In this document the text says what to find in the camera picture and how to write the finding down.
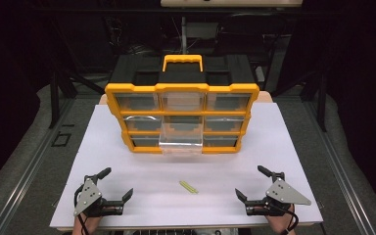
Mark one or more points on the black frame leg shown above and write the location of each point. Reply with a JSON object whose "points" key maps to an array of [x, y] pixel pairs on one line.
{"points": [[54, 101]]}

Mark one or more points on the metal stand pole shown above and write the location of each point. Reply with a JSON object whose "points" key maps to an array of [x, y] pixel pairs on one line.
{"points": [[183, 36]]}

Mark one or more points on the person's left hand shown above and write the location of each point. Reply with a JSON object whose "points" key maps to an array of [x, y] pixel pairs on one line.
{"points": [[89, 223]]}

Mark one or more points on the set of closed clear drawers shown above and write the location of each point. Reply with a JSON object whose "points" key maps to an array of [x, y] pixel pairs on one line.
{"points": [[138, 102]]}

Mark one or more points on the metal floor rail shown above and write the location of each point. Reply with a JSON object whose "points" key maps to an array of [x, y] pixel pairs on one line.
{"points": [[29, 169], [339, 169]]}

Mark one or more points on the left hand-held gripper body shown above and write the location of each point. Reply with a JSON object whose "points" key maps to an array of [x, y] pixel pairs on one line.
{"points": [[89, 196]]}

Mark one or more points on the person's right hand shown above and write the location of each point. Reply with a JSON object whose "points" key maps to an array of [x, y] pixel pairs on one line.
{"points": [[280, 223]]}

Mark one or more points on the yellow and black drawer organizer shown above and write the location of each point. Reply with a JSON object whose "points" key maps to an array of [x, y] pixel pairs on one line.
{"points": [[182, 75]]}

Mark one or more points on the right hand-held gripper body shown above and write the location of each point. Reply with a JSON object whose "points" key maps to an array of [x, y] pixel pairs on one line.
{"points": [[282, 194]]}

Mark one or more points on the clear plastic drawer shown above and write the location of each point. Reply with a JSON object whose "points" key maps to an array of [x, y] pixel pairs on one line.
{"points": [[181, 143]]}

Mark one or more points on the yellow-green stick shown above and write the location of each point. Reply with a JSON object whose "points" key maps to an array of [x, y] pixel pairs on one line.
{"points": [[188, 187]]}

